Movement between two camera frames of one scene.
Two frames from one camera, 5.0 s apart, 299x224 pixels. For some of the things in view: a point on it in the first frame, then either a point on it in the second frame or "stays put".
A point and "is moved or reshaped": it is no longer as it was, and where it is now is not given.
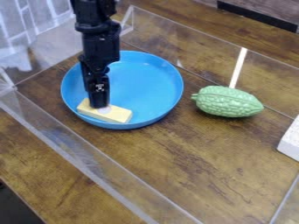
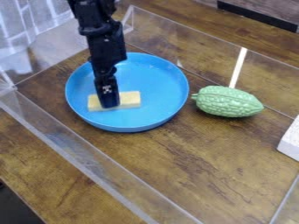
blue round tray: x=144 y=87 is moved or reshaped
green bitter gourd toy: x=227 y=101 stays put
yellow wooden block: x=112 y=112 to x=129 y=99
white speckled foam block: x=288 y=143 stays put
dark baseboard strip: x=256 y=16 stays put
